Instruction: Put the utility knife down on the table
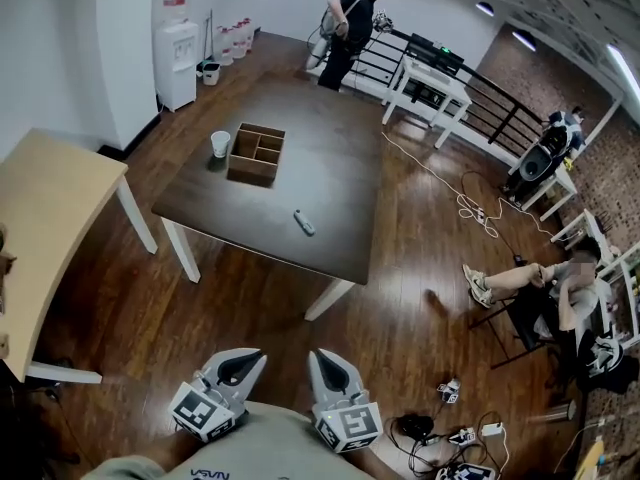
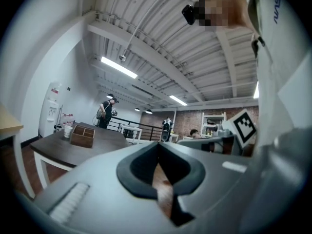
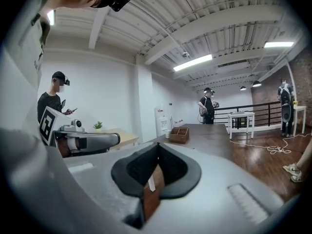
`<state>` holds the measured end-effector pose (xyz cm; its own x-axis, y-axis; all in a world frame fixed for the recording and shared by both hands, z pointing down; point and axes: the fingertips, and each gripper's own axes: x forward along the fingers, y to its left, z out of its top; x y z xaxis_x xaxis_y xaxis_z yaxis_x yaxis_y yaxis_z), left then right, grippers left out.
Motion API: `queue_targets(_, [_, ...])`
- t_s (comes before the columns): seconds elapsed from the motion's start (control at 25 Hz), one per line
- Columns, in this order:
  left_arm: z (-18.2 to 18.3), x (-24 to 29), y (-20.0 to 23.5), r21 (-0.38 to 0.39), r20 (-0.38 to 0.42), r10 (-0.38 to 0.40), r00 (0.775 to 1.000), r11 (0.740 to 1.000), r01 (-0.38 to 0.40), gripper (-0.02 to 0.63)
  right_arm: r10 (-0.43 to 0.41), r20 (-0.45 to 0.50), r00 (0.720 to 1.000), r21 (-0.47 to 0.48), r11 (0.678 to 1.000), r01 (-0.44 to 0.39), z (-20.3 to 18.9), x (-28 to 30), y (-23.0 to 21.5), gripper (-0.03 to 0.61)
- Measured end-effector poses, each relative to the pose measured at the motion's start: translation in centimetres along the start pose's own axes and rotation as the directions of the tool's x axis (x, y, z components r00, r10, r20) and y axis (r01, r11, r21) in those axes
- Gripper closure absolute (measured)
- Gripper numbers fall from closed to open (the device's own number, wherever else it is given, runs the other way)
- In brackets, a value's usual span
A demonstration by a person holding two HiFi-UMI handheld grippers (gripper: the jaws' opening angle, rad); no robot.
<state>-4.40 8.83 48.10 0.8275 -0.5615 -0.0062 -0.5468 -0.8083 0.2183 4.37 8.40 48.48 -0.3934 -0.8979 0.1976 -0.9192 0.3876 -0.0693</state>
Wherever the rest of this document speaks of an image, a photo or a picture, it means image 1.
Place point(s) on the white paper cup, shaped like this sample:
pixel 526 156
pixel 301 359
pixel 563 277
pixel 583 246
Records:
pixel 220 145

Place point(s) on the person's beige shirt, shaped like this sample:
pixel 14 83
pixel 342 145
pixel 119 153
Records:
pixel 270 448

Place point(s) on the black round device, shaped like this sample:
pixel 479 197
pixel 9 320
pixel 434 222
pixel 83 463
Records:
pixel 537 165

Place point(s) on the clear water jug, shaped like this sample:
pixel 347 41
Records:
pixel 239 42
pixel 248 35
pixel 225 47

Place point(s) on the light wood desk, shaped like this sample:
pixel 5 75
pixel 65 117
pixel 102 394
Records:
pixel 55 208

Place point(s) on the white shelf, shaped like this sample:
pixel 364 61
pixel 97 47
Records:
pixel 625 288

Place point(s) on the black box device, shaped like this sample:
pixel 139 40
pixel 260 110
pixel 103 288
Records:
pixel 435 53

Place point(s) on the white water dispenser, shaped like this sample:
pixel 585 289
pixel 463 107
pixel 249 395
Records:
pixel 176 68

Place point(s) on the long ceiling light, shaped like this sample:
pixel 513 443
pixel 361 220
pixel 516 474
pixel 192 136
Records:
pixel 618 65

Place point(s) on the mop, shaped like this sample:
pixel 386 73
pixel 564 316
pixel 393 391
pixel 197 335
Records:
pixel 208 38

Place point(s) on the black chair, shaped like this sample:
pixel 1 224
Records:
pixel 530 318

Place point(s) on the black metal railing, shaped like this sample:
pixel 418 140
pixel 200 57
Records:
pixel 492 93

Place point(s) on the wooden divided box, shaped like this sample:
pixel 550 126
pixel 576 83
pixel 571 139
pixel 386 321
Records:
pixel 252 170

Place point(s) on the white power strip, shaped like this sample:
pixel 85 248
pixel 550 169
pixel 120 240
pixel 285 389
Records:
pixel 477 216

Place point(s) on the round ceiling lamp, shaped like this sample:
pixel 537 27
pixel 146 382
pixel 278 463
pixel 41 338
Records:
pixel 523 41
pixel 484 9

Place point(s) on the white charger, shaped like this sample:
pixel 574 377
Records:
pixel 492 429

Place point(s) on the person's left forearm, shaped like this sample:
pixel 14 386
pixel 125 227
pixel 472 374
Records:
pixel 180 455

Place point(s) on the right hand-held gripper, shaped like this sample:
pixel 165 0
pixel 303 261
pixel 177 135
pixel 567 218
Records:
pixel 352 425

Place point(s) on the large clear water bottle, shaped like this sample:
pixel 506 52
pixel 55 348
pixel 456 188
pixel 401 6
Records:
pixel 172 0

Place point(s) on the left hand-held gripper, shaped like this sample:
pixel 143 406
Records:
pixel 202 410

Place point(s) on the gripper with marker housing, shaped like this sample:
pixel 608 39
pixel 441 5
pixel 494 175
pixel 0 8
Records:
pixel 449 390

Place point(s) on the metal bottle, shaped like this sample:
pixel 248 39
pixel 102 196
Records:
pixel 561 410

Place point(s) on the dark brown table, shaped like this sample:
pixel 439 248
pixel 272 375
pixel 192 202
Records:
pixel 325 168

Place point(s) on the white bucket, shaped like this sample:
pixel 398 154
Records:
pixel 211 74

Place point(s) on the white table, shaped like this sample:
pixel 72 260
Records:
pixel 562 183
pixel 590 228
pixel 435 85

